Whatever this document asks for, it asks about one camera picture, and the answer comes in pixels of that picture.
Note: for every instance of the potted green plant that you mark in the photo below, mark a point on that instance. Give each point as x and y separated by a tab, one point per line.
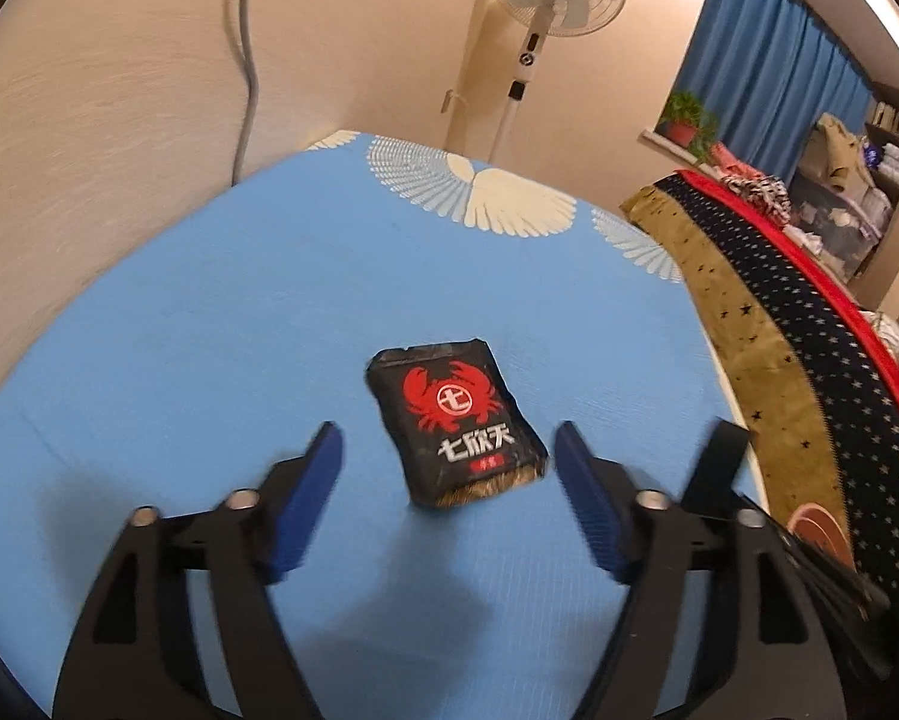
685	120

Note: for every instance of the blue curtain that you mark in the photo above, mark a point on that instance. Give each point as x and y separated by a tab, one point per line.
764	75

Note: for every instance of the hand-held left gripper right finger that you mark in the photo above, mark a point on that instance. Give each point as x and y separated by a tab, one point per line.
591	495

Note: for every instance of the red blanket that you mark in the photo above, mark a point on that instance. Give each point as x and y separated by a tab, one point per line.
854	315

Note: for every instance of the beige jacket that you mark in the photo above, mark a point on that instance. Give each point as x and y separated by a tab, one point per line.
839	150

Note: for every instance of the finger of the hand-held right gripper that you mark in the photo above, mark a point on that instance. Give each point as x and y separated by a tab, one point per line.
723	457

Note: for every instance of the pink cloth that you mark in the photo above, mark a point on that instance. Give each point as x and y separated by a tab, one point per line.
734	161

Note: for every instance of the clear plastic storage boxes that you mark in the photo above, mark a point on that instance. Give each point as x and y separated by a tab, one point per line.
846	232

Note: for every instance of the white wall outlet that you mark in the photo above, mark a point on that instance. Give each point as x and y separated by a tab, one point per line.
449	101

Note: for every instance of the blue patterned table cover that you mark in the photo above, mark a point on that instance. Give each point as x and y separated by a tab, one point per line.
194	330

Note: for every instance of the black snack packet red print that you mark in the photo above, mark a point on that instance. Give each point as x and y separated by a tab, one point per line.
457	427

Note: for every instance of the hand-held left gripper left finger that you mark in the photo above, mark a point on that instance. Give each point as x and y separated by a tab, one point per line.
310	495

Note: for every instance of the zebra striped cloth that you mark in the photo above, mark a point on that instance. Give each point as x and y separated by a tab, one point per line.
756	195

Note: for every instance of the white window sill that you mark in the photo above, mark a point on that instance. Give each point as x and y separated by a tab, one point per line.
666	146

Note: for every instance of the pink trash bin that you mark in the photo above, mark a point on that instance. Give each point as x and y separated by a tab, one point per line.
820	536

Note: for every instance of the folded white towels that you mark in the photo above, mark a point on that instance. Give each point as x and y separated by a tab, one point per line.
890	163

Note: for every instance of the dark star patterned blanket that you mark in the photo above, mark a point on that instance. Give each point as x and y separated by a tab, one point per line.
854	420

